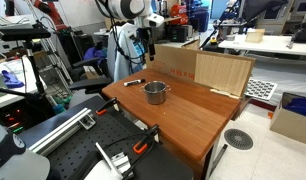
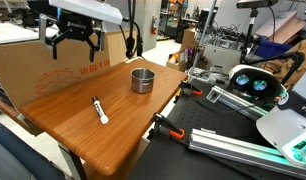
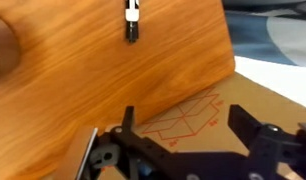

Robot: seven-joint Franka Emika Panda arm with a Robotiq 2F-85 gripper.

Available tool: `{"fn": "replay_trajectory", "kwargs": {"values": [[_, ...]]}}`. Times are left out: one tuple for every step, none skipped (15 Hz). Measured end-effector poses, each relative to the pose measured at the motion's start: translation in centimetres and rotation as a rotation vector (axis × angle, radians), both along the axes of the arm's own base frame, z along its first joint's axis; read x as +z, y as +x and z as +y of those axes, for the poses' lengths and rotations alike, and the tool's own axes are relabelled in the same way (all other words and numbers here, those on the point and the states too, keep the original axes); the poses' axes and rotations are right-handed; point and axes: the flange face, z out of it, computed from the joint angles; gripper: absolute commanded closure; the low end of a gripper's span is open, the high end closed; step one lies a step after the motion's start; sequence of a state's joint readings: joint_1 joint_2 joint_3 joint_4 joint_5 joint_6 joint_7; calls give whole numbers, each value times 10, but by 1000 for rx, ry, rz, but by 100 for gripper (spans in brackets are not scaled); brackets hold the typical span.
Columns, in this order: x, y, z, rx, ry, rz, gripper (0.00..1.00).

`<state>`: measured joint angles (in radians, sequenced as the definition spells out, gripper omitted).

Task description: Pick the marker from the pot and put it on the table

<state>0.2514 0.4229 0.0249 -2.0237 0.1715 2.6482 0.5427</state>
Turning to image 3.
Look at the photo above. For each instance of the black white Expo marker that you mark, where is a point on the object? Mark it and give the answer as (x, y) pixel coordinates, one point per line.
(132, 23)

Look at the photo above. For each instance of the flattened brown cardboard box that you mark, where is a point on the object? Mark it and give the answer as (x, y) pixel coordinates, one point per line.
(259, 110)

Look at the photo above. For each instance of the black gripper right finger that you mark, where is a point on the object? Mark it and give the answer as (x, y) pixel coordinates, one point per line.
(243, 123)

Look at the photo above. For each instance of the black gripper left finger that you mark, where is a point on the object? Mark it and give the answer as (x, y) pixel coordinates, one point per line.
(129, 120)

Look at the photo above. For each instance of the small steel pot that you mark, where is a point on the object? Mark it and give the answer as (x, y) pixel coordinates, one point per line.
(4, 50)

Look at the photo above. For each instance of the light blue jacket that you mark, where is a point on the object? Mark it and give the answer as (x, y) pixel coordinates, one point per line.
(259, 36)

